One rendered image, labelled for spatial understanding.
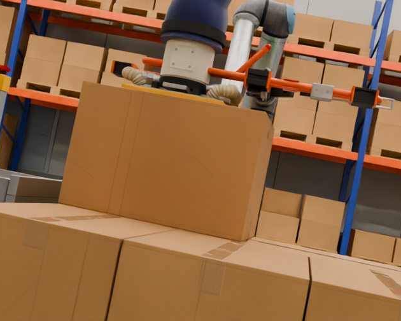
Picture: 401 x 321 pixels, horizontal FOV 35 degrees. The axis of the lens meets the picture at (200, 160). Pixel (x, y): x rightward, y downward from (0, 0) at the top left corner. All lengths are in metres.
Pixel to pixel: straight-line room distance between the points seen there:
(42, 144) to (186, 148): 9.23
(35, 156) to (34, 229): 9.73
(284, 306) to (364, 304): 0.16
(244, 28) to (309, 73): 6.92
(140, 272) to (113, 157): 0.72
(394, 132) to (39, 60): 5.42
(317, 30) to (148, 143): 7.84
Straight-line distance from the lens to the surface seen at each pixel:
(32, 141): 11.17
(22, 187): 1.96
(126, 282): 1.35
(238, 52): 2.56
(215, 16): 2.13
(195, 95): 2.02
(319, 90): 2.10
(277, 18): 2.72
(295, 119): 9.40
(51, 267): 1.40
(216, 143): 1.92
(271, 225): 9.32
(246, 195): 1.90
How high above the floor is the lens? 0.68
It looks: 2 degrees up
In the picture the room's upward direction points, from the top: 11 degrees clockwise
